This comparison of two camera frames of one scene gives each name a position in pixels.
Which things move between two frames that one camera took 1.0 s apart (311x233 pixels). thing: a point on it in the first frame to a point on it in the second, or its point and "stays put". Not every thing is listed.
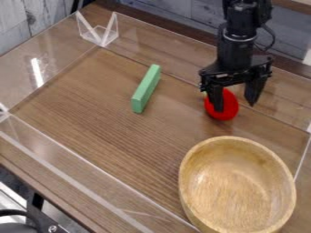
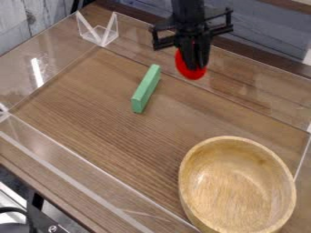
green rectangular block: x=144 y=91 stays put
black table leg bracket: x=38 y=221 stays put
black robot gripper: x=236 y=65 to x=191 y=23
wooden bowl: x=236 y=187 stays put
